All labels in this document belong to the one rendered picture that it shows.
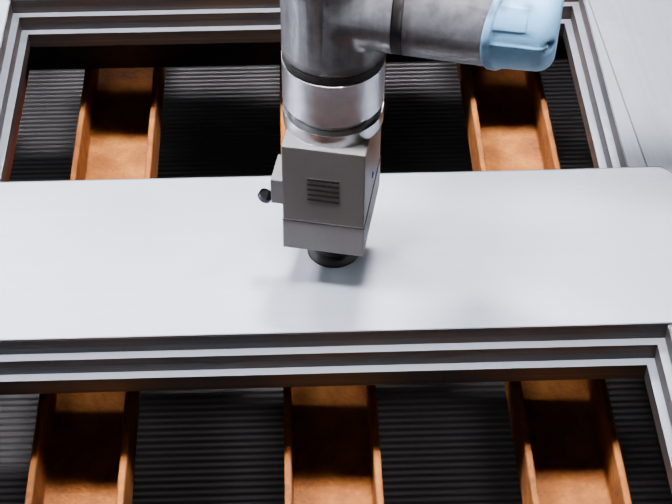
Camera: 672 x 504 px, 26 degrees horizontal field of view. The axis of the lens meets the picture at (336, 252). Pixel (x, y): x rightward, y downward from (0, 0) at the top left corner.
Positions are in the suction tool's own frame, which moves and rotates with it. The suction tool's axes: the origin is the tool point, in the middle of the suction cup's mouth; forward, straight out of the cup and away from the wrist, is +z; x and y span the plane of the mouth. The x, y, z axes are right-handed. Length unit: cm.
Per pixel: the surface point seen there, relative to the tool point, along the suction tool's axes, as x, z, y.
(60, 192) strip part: -23.8, -0.8, -2.7
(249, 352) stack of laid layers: -4.6, 0.8, 10.6
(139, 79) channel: -29, 17, -40
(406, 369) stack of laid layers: 7.5, 2.2, 8.9
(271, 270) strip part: -4.4, -0.9, 3.3
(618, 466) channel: 25.3, 12.7, 7.4
